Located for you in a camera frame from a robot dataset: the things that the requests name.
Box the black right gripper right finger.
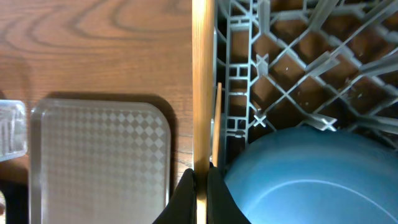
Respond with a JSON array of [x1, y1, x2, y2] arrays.
[[206, 166, 250, 224]]

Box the wooden chopstick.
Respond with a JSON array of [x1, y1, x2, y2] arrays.
[[212, 82, 222, 167], [192, 0, 215, 224]]

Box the black waste tray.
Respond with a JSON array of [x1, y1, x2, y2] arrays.
[[1, 180, 29, 224]]

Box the grey dishwasher rack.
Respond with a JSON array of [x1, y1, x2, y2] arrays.
[[213, 0, 397, 169]]

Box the dark brown serving tray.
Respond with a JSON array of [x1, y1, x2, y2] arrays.
[[29, 99, 171, 223]]

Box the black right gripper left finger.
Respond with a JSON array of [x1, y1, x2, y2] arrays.
[[153, 169, 197, 224]]

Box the clear plastic bin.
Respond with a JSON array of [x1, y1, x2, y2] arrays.
[[1, 100, 27, 162]]

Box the large blue plate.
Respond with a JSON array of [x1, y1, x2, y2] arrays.
[[224, 127, 397, 223]]

